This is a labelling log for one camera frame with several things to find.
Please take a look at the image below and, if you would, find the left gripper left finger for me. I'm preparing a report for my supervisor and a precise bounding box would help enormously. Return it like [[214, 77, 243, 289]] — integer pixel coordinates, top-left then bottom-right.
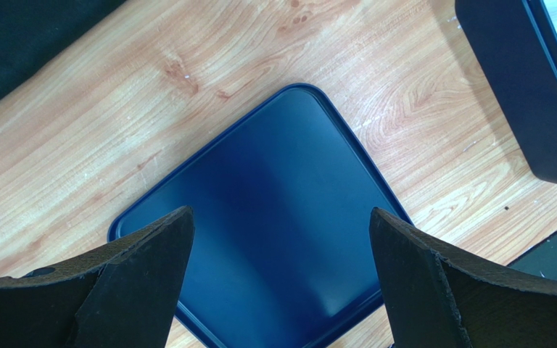
[[0, 206, 195, 347]]

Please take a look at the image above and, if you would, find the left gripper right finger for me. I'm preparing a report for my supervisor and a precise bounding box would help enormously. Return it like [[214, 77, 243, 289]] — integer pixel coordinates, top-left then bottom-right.
[[369, 208, 557, 347]]

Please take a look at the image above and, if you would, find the navy box lid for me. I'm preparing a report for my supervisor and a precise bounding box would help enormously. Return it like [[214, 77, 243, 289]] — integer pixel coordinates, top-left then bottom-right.
[[107, 83, 408, 347]]

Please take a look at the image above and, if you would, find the navy box with paper cups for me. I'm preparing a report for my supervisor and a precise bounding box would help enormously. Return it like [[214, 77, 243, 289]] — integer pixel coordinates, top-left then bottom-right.
[[455, 0, 557, 183]]

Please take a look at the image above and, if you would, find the black placemat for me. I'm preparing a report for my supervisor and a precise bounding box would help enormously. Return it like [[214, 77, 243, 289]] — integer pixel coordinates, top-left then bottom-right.
[[0, 0, 122, 100]]

